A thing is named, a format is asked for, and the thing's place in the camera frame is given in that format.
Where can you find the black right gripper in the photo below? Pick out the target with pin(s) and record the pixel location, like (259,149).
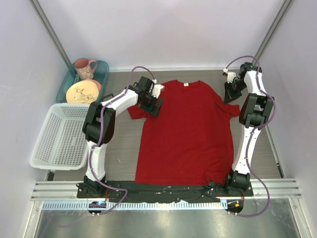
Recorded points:
(228,97)

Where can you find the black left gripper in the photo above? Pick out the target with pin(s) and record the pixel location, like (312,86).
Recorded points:
(155,112)

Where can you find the red t-shirt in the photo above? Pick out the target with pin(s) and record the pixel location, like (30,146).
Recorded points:
(190,142)

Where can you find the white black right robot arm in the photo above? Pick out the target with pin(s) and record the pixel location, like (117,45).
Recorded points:
(254,115)

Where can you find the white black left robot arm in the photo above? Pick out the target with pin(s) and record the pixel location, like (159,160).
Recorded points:
(99,128)

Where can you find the black box with red brooch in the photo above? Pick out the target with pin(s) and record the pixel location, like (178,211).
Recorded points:
(106,97)

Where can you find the pink plate under yellow plate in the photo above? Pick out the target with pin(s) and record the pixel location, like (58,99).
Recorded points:
(99,86)

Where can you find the teal plastic tray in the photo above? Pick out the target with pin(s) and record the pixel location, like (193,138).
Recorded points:
(72,77)

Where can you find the yellow floral plate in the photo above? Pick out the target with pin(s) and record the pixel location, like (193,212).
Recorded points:
(84,92)

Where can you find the pink floral mug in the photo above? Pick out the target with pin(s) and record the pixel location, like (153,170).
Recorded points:
(85,68)

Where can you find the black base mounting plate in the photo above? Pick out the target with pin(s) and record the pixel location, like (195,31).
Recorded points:
(139,193)

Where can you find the white perforated plastic basket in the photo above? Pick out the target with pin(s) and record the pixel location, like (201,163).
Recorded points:
(61,143)

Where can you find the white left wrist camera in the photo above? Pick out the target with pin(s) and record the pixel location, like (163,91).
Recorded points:
(157,89)

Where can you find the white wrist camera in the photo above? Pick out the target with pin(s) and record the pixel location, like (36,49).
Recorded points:
(157,89)
(229,74)

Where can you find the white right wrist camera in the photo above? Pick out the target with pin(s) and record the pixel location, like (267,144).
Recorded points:
(229,74)

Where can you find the white slotted cable duct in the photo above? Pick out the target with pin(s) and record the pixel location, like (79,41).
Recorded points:
(99,205)

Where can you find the aluminium extrusion rail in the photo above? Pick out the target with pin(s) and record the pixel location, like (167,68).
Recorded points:
(58,190)

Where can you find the right aluminium corner post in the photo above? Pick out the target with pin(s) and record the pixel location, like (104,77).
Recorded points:
(283,10)

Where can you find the aluminium corner post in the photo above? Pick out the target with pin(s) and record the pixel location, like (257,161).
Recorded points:
(50,31)
(283,10)

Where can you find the left aluminium corner post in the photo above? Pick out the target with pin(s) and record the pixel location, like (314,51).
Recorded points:
(50,31)

